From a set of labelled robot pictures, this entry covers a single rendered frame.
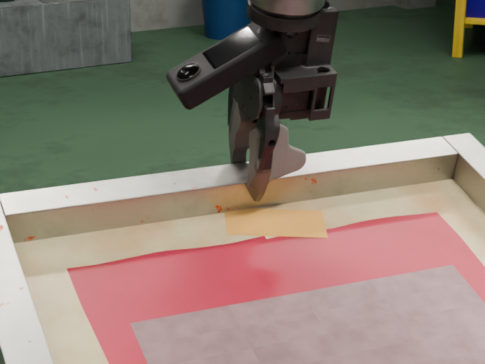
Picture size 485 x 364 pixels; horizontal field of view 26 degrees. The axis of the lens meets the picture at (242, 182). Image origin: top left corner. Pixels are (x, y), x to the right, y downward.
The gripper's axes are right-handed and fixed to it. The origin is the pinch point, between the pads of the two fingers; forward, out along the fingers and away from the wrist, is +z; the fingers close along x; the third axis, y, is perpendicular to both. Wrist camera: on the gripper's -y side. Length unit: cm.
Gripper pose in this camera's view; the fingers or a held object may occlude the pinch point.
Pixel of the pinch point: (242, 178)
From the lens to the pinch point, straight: 111.2
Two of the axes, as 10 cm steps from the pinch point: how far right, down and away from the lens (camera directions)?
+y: 9.3, -1.3, 3.6
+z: -1.0, 8.2, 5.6
